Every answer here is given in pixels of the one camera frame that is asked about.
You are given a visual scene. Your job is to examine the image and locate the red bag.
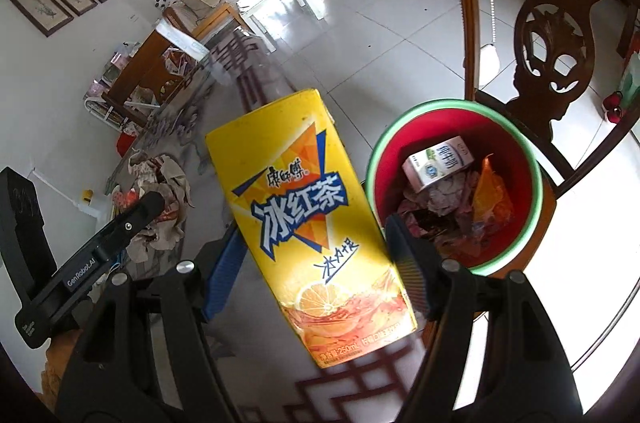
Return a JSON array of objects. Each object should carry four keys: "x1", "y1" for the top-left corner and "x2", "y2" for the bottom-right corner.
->
[{"x1": 116, "y1": 130, "x2": 138, "y2": 159}]

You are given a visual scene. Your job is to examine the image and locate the reddish paper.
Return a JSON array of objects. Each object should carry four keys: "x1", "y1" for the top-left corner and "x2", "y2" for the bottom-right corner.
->
[{"x1": 125, "y1": 153, "x2": 193, "y2": 261}]

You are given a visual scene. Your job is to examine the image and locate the large framed wall picture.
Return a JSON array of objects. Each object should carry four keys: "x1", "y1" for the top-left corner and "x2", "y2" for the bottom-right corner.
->
[{"x1": 1, "y1": 0, "x2": 73, "y2": 38}]

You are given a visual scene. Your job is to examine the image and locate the white book rack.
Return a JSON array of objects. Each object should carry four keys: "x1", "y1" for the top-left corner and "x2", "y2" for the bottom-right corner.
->
[{"x1": 84, "y1": 96, "x2": 126, "y2": 131}]

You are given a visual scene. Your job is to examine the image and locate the orange snack wrapper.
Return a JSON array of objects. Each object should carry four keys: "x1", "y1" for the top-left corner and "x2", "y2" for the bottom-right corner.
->
[{"x1": 470, "y1": 156, "x2": 516, "y2": 234}]

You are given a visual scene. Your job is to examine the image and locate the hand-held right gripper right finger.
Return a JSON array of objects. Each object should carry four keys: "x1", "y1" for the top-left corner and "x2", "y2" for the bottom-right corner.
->
[{"x1": 385, "y1": 214, "x2": 585, "y2": 423}]

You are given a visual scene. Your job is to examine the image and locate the yellow drink carton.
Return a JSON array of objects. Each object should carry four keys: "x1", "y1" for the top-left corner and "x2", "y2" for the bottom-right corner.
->
[{"x1": 205, "y1": 88, "x2": 420, "y2": 371}]

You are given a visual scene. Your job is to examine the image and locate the white bottle with yellow cap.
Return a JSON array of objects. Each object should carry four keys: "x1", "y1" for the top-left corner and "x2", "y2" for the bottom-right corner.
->
[{"x1": 82, "y1": 188, "x2": 118, "y2": 219}]

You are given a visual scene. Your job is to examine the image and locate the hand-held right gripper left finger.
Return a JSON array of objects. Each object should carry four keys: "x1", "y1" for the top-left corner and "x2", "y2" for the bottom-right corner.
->
[{"x1": 54, "y1": 225, "x2": 247, "y2": 423}]

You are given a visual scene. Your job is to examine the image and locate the red bin with green rim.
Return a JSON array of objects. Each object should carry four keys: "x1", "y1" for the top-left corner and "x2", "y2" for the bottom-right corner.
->
[{"x1": 364, "y1": 99, "x2": 557, "y2": 278}]

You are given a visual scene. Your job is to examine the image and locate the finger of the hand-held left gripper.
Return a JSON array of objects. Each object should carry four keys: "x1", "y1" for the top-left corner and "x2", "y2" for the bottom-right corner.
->
[{"x1": 99, "y1": 190, "x2": 167, "y2": 258}]

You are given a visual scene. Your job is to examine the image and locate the white green milk carton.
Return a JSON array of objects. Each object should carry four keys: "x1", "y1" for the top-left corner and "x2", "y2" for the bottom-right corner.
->
[{"x1": 402, "y1": 136, "x2": 475, "y2": 194}]

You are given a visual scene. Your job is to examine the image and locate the green detergent bottle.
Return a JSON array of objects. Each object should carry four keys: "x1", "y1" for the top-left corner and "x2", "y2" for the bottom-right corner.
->
[{"x1": 620, "y1": 53, "x2": 640, "y2": 114}]

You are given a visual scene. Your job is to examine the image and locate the wooden bench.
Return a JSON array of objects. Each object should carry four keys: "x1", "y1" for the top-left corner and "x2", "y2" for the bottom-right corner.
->
[{"x1": 102, "y1": 3, "x2": 251, "y2": 124}]

